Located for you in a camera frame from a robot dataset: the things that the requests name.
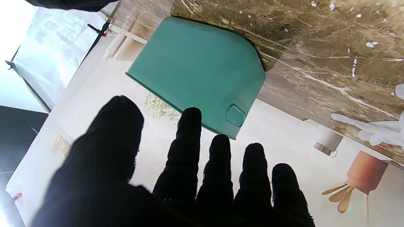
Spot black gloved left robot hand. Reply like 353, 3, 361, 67
32, 96, 316, 227

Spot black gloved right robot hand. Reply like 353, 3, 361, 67
25, 0, 119, 12

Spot teal plastic basket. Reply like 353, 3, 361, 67
126, 16, 266, 140

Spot black clamp stand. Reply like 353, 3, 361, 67
77, 20, 111, 68

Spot grey mug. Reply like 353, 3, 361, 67
313, 131, 343, 158

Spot terracotta utensil pot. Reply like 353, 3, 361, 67
322, 151, 389, 221

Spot translucent white disposable glove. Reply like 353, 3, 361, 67
331, 84, 404, 148

